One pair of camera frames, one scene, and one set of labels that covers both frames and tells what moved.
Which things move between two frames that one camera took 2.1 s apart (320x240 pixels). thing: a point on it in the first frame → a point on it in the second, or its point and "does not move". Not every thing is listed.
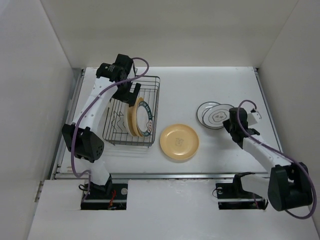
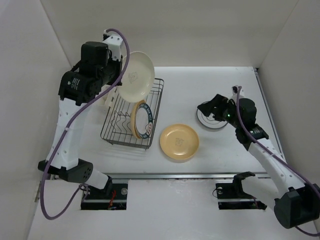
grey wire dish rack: [136, 125] does not move
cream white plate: [131, 120] → [138, 78]
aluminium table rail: [59, 175] does not move
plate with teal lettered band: [144, 118] does not move
